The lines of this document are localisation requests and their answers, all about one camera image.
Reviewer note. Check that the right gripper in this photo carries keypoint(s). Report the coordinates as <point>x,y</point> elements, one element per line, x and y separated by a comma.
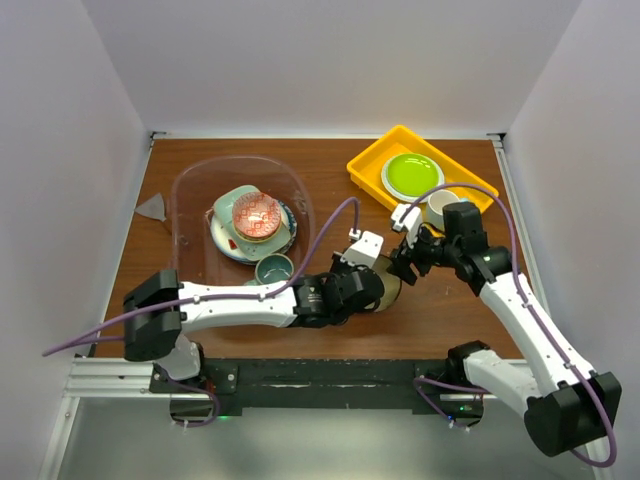
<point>401,268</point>

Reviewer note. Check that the black bowl beige inside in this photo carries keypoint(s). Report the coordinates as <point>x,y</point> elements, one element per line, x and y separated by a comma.
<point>392,284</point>

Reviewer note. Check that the blue floral plate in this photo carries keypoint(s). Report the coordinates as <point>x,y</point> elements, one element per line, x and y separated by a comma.
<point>292,225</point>

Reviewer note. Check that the teal glazed mug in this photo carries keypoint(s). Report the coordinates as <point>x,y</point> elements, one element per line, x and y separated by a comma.
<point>272,269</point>

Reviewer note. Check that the red patterned bowl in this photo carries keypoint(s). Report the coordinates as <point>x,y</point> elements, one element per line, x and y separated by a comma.
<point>257,215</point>

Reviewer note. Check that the yellow rimmed dark bowl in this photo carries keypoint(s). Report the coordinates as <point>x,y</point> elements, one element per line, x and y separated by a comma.
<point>282,230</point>

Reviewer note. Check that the pale green rectangular dish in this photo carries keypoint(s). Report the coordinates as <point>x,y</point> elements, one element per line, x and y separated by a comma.
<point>253,219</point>

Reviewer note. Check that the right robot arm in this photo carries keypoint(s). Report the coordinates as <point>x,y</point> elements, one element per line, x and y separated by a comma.
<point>564,402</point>

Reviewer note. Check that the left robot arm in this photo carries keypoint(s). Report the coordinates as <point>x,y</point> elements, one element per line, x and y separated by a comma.
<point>162,311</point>

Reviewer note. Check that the clear plastic bin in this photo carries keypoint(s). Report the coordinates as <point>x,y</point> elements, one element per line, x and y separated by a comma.
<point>194,192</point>

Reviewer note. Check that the pale blue rimmed plate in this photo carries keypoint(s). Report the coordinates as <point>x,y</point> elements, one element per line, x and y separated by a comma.
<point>387,187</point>

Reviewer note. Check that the light blue mug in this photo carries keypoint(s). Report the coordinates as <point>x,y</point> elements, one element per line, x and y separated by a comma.
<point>435,204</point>

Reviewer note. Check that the lime green plate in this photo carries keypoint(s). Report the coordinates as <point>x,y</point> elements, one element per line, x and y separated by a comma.
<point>412,175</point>

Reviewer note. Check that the grey triangular marker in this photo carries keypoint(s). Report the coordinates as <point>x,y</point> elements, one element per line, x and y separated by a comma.
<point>154,208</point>

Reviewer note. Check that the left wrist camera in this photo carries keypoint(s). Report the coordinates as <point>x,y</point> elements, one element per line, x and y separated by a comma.
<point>364,249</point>

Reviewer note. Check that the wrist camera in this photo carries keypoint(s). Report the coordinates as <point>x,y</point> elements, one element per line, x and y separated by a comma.
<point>406,218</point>
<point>364,249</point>

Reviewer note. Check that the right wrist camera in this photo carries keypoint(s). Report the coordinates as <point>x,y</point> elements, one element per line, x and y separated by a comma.
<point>406,218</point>

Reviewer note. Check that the aluminium frame rail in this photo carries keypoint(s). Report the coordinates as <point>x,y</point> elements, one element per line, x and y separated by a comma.
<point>100,378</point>

